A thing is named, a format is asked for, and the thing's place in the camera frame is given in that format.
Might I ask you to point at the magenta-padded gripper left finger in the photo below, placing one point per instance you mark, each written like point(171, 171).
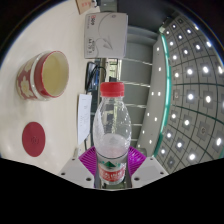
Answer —
point(87, 163)

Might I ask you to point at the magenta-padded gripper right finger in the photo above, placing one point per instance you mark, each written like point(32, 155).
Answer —
point(137, 163)

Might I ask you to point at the clear red-capped water bottle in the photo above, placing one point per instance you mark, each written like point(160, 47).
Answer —
point(111, 133)

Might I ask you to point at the flat round red coaster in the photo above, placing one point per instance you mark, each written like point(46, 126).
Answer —
point(33, 139)

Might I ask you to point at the group of ceiling lights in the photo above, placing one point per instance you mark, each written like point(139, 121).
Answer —
point(190, 96)

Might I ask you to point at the red and cream patterned mug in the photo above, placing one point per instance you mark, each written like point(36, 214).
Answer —
point(36, 76)

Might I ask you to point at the white printed cardboard carton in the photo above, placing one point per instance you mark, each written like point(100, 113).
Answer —
point(106, 35)

